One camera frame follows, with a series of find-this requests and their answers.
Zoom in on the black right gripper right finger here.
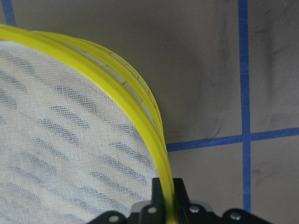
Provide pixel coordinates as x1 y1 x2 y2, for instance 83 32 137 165
173 178 190 224

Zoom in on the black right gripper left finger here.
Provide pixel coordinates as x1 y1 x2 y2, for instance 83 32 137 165
151 178 166 224

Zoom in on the yellow top steamer layer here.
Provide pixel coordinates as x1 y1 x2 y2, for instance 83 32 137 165
0 25 176 224

